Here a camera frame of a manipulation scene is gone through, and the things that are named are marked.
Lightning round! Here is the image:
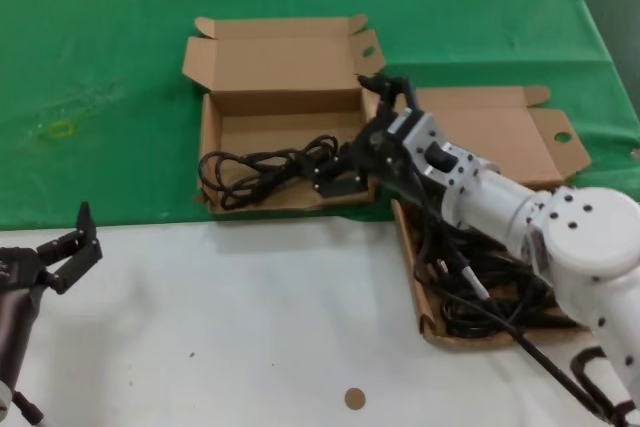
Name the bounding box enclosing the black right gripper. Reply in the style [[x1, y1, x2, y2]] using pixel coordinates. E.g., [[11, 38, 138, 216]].
[[311, 73, 427, 204]]

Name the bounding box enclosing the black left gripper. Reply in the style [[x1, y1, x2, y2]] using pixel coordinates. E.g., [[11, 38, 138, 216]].
[[0, 201, 104, 296]]

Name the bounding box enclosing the black power cable with plug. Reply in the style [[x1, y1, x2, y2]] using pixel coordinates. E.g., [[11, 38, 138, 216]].
[[198, 134, 351, 211]]

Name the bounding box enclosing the cardboard box with oval hole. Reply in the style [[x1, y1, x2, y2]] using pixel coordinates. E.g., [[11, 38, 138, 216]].
[[180, 14, 387, 214]]

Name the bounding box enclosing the cardboard box with round hole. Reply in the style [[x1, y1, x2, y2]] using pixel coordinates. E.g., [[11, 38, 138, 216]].
[[360, 85, 594, 351]]

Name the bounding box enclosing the green tablecloth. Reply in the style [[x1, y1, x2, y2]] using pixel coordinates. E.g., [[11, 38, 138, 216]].
[[0, 0, 640, 231]]

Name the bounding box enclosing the round brown sticker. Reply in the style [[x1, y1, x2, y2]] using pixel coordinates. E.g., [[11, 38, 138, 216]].
[[343, 387, 366, 411]]

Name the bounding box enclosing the yellow-green rubber ring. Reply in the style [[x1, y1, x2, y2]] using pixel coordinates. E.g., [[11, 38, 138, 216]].
[[47, 119, 76, 141]]

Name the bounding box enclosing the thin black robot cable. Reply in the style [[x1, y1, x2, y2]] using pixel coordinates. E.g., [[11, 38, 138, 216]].
[[413, 171, 439, 278]]

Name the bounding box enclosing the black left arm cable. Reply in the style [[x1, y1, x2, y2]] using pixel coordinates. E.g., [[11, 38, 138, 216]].
[[12, 389, 49, 427]]

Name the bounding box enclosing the robot cable with silver plug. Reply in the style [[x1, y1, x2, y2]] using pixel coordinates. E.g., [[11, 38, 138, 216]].
[[419, 181, 621, 423]]

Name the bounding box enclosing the black power cable pile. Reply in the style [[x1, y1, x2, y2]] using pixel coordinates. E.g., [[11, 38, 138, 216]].
[[412, 216, 581, 337]]

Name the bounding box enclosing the black looped elbow cable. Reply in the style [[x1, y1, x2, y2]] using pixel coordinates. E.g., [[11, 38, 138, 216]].
[[571, 345, 640, 427]]

